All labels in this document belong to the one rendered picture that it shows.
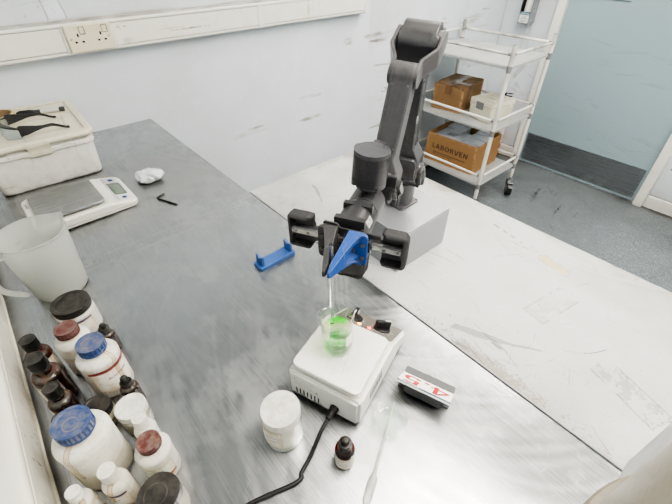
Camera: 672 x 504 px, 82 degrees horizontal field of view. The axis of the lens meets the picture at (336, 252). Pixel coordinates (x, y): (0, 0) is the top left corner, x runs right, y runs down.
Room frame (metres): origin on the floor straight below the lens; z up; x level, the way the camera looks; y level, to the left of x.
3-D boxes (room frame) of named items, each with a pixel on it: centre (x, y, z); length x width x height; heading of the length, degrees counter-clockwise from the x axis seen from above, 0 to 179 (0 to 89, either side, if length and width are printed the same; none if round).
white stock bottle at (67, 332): (0.42, 0.46, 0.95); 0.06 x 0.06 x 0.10
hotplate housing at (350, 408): (0.41, -0.02, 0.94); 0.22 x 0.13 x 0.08; 151
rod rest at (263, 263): (0.71, 0.15, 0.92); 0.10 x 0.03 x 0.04; 132
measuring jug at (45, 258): (0.61, 0.62, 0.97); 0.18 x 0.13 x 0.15; 162
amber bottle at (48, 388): (0.32, 0.43, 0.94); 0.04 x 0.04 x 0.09
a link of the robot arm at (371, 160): (0.58, -0.07, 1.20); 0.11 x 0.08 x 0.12; 156
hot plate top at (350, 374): (0.38, -0.01, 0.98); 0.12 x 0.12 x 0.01; 61
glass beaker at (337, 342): (0.40, 0.00, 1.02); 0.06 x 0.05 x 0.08; 81
